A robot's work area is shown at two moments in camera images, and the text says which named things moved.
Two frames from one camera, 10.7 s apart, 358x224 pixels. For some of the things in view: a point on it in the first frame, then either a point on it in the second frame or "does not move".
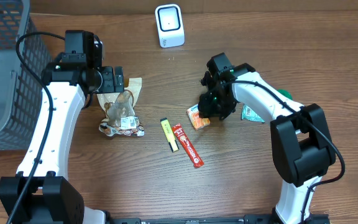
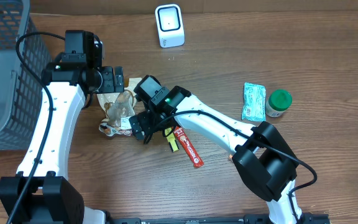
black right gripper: x=206 y=106 → x=140 y=125
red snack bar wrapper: x=196 y=162 does not move
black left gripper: x=117 y=80 does not move
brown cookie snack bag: x=119 y=107 does not move
